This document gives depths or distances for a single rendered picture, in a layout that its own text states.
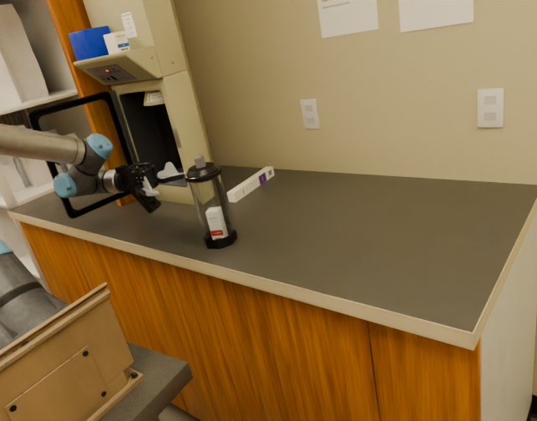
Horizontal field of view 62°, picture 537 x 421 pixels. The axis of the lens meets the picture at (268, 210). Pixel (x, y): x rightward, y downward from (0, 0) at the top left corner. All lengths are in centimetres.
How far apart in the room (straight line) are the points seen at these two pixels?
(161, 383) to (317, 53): 120
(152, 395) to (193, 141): 98
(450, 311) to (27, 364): 74
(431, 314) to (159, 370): 54
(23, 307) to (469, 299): 82
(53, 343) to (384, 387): 73
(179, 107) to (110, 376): 98
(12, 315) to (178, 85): 99
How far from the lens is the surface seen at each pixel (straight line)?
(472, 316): 94
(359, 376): 117
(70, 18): 185
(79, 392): 86
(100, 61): 162
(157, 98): 167
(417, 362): 105
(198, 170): 123
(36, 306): 87
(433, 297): 98
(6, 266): 92
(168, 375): 92
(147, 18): 156
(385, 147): 163
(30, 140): 129
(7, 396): 80
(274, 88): 181
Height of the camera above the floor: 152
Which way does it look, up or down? 23 degrees down
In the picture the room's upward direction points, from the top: 12 degrees counter-clockwise
